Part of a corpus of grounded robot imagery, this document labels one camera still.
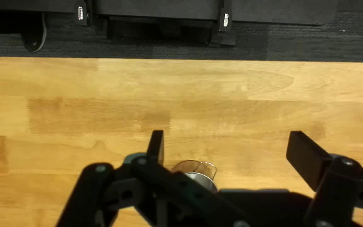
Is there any black cable loop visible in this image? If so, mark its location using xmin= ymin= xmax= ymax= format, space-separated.
xmin=20 ymin=12 xmax=49 ymax=53

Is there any small steel pot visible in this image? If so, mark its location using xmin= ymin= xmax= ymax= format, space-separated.
xmin=170 ymin=159 xmax=219 ymax=193

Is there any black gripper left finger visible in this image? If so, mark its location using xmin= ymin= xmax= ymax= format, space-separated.
xmin=55 ymin=129 xmax=249 ymax=227

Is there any black equipment frame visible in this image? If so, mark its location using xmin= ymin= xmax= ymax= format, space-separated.
xmin=0 ymin=0 xmax=338 ymax=48

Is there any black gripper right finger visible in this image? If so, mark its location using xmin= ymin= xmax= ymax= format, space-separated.
xmin=284 ymin=130 xmax=363 ymax=227

